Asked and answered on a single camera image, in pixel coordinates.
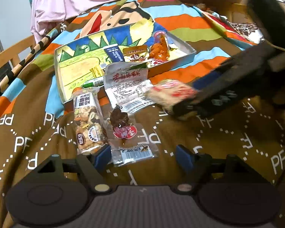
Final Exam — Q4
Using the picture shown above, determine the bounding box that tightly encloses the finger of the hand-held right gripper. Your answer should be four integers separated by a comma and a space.
192, 68, 231, 93
172, 99, 212, 121

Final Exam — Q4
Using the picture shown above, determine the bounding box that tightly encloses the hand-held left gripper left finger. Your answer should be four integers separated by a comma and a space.
37, 144, 112, 193

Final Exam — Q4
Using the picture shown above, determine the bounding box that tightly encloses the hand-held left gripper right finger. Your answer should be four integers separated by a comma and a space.
175, 144, 250, 192

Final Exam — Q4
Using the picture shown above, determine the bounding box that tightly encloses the red and white snack packet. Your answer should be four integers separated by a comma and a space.
144, 79, 198, 114

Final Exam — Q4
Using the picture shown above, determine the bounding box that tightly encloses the clear dried meat packet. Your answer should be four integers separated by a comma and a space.
106, 104, 160, 167

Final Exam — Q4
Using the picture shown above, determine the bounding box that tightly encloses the colourful cartoon tray box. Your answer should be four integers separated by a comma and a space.
54, 22, 196, 104

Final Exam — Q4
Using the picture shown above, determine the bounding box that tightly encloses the orange chicken leg packet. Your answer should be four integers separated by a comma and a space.
148, 30, 171, 63

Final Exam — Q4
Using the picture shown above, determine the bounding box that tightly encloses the mixed nut bar packet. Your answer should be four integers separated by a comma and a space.
72, 87, 109, 155

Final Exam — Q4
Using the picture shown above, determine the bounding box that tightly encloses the floral patterned cloth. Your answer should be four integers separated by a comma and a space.
202, 9, 266, 44

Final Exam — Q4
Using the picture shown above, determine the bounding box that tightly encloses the brown wooden furniture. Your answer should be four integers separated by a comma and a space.
229, 0, 255, 24

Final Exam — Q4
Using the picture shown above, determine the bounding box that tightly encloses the white packet with red print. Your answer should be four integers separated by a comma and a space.
103, 61, 155, 114

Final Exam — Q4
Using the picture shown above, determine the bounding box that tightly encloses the green and white tube packet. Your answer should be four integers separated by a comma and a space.
83, 76, 104, 89

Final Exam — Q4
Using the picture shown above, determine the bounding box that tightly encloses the orange brown snack packet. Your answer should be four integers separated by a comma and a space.
122, 45, 150, 63

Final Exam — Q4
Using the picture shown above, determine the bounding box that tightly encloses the striped printed blanket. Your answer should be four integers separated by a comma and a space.
0, 0, 285, 228

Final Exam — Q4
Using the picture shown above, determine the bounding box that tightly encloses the small yellow packet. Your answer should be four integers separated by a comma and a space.
90, 63, 107, 77

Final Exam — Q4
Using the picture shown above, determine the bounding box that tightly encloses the dark blue stick packet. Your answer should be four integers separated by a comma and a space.
104, 44, 124, 64

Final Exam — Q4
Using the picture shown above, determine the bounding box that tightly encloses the tray with dinosaur painting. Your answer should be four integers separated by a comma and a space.
57, 18, 171, 100

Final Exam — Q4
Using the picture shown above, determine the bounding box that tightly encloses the black spotted wooden stick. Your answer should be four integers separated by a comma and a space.
0, 22, 67, 98

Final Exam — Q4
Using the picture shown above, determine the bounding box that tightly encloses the dark gridded object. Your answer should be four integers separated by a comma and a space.
0, 62, 12, 79

